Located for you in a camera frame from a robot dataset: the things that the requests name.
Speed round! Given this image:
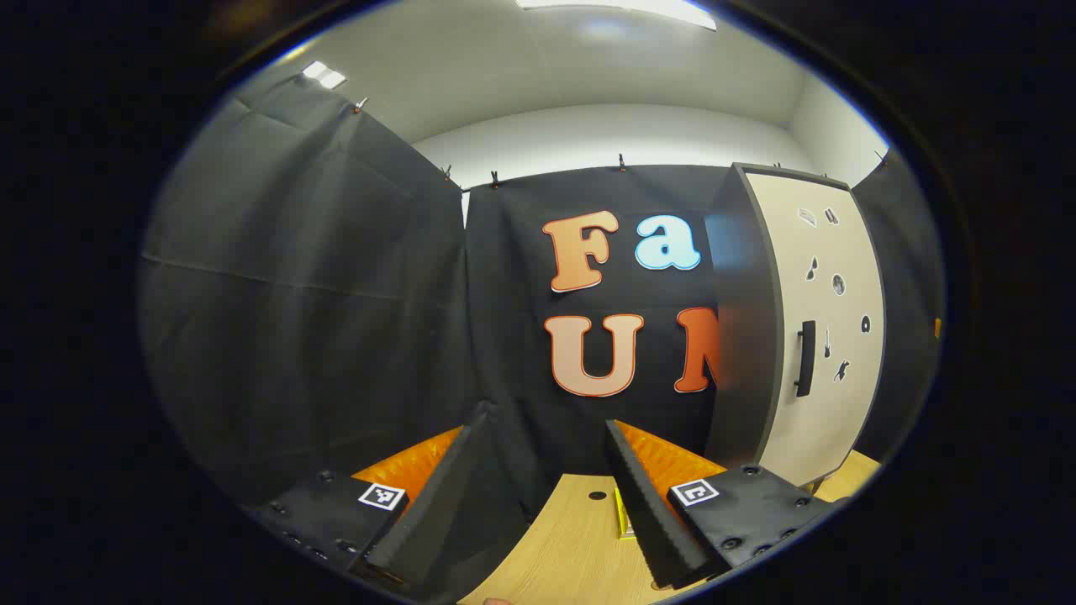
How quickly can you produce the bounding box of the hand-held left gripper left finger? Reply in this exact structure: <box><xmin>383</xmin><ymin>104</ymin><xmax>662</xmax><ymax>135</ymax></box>
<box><xmin>244</xmin><ymin>402</ymin><xmax>500</xmax><ymax>589</ymax></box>

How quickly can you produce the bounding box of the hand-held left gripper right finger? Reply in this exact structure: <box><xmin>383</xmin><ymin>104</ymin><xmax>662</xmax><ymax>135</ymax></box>
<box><xmin>604</xmin><ymin>418</ymin><xmax>852</xmax><ymax>590</ymax></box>

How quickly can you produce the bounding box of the white cabinet door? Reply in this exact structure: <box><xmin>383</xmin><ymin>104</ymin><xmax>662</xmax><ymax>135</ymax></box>
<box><xmin>744</xmin><ymin>171</ymin><xmax>888</xmax><ymax>490</ymax></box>

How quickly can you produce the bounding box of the black door handle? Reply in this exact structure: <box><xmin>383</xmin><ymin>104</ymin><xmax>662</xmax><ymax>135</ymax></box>
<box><xmin>794</xmin><ymin>320</ymin><xmax>817</xmax><ymax>398</ymax></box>

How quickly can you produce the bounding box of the dark grey cabinet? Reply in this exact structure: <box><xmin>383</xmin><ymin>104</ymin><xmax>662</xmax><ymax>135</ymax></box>
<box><xmin>704</xmin><ymin>162</ymin><xmax>888</xmax><ymax>490</ymax></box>

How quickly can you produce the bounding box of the black backdrop cloth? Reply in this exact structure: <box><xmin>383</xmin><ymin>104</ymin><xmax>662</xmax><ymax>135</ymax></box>
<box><xmin>139</xmin><ymin>76</ymin><xmax>947</xmax><ymax>539</ymax></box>

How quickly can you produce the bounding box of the row of black cloth clips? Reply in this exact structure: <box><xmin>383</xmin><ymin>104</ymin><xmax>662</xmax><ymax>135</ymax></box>
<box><xmin>353</xmin><ymin>97</ymin><xmax>889</xmax><ymax>190</ymax></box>

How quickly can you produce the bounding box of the small ceiling light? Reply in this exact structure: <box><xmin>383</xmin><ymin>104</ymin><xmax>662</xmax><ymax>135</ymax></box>
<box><xmin>302</xmin><ymin>60</ymin><xmax>347</xmax><ymax>90</ymax></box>

